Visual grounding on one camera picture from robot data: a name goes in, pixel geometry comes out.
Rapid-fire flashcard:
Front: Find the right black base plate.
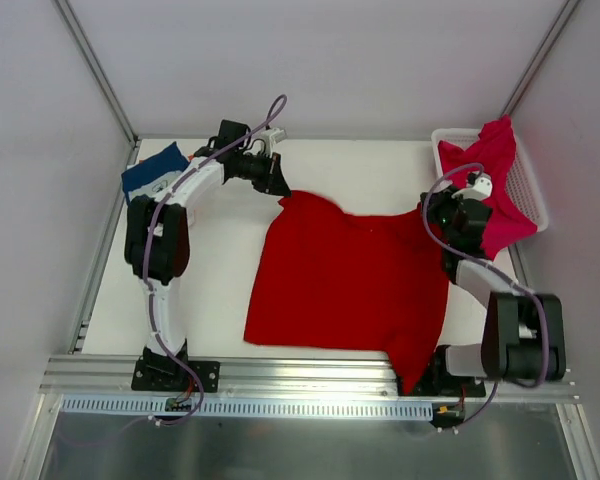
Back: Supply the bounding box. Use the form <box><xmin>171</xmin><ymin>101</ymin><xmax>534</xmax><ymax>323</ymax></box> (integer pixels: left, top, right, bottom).
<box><xmin>396</xmin><ymin>376</ymin><xmax>486</xmax><ymax>398</ymax></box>

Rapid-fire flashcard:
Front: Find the white plastic basket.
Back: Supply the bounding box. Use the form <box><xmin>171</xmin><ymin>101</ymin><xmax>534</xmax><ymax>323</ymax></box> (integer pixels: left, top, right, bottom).
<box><xmin>431</xmin><ymin>128</ymin><xmax>549</xmax><ymax>233</ymax></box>

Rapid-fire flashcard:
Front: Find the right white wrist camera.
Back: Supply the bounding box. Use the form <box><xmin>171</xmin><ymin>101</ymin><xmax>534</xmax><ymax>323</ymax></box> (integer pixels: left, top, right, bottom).
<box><xmin>452</xmin><ymin>171</ymin><xmax>493</xmax><ymax>201</ymax></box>

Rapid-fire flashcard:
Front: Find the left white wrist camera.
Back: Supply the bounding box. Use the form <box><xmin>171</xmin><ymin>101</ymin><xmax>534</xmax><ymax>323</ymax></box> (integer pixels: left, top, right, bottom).
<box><xmin>256</xmin><ymin>127</ymin><xmax>287</xmax><ymax>154</ymax></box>

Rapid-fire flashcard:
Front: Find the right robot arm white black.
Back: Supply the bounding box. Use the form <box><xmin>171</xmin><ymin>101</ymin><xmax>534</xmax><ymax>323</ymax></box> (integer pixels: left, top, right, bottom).
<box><xmin>420</xmin><ymin>186</ymin><xmax>567</xmax><ymax>396</ymax></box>

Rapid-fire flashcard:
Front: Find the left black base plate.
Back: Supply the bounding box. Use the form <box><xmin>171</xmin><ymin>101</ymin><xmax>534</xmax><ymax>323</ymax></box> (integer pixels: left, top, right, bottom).
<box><xmin>131</xmin><ymin>358</ymin><xmax>220</xmax><ymax>393</ymax></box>

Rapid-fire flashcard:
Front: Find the aluminium mounting rail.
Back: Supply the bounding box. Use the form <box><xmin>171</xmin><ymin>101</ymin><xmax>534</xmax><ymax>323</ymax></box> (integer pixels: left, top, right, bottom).
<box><xmin>38</xmin><ymin>352</ymin><xmax>581</xmax><ymax>401</ymax></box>

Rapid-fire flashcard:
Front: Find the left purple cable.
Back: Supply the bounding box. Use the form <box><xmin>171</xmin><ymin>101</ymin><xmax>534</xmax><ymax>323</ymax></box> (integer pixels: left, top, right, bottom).
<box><xmin>144</xmin><ymin>93</ymin><xmax>288</xmax><ymax>429</ymax></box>

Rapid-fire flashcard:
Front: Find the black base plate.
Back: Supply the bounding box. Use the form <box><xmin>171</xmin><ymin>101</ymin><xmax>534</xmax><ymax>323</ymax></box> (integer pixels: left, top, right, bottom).
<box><xmin>131</xmin><ymin>358</ymin><xmax>220</xmax><ymax>393</ymax></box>
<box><xmin>396</xmin><ymin>376</ymin><xmax>486</xmax><ymax>398</ymax></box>

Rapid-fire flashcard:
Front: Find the folded blue printed t shirt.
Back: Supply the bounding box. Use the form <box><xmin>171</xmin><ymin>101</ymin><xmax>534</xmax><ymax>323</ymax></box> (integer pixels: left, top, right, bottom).
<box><xmin>121</xmin><ymin>142</ymin><xmax>189</xmax><ymax>205</ymax></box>

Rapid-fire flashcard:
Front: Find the white slotted cable duct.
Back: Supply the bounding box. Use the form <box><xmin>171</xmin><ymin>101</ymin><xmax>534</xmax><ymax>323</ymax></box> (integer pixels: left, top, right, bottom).
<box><xmin>61</xmin><ymin>395</ymin><xmax>434</xmax><ymax>422</ymax></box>

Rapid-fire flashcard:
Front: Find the magenta pink t shirt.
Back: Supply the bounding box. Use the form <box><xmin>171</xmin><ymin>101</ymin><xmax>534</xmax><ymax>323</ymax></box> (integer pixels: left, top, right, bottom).
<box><xmin>434</xmin><ymin>115</ymin><xmax>537</xmax><ymax>260</ymax></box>

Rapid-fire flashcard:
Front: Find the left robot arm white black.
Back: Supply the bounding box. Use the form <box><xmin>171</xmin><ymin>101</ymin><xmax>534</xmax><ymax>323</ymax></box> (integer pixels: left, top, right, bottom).
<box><xmin>124</xmin><ymin>120</ymin><xmax>291</xmax><ymax>391</ymax></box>

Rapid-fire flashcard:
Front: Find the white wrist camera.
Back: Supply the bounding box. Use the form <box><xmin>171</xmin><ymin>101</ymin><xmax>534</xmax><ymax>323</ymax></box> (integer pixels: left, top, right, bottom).
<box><xmin>256</xmin><ymin>127</ymin><xmax>287</xmax><ymax>154</ymax></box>
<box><xmin>452</xmin><ymin>171</ymin><xmax>493</xmax><ymax>201</ymax></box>

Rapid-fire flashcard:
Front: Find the red t shirt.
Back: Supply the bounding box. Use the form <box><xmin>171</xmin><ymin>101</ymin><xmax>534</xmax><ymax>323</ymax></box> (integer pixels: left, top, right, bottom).
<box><xmin>243</xmin><ymin>191</ymin><xmax>449</xmax><ymax>393</ymax></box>

